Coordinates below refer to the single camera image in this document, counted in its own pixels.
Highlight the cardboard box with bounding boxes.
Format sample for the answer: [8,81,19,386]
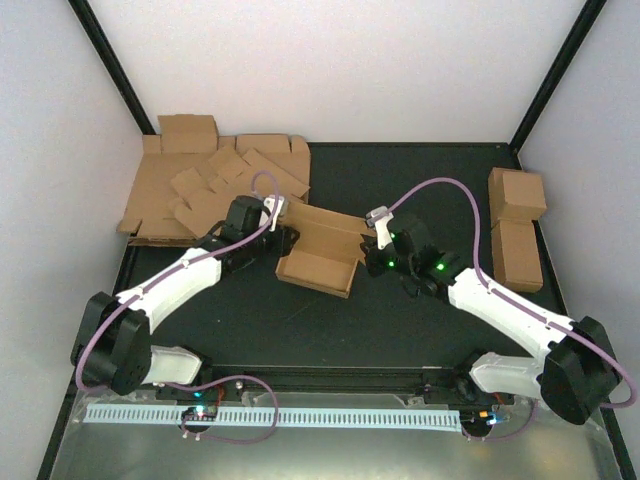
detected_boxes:
[275,203,376,299]
[491,220,543,293]
[488,168,547,224]

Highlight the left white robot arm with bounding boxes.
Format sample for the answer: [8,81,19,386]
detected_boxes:
[71,195,292,399]

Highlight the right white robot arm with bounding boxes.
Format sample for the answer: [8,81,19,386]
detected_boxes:
[360,207,622,425]

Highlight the stack of flat cardboard blanks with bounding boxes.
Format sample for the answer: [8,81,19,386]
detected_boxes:
[118,114,310,246]

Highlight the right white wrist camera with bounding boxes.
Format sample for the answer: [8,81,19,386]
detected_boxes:
[365,206,394,250]

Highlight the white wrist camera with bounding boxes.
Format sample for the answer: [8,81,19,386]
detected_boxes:
[259,195,289,232]
[365,206,394,250]

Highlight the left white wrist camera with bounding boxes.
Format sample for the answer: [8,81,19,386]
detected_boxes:
[259,195,289,232]

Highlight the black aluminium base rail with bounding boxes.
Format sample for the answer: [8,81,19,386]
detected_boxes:
[74,363,601,401]

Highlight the light blue slotted cable duct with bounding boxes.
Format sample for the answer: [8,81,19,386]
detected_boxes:
[83,404,462,433]

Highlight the right black frame post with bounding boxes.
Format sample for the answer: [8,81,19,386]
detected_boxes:
[509,0,607,154]

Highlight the black frame post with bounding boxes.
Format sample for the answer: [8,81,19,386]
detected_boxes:
[67,0,156,135]
[509,0,607,154]

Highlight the left black frame post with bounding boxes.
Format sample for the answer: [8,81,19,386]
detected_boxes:
[67,0,156,135]

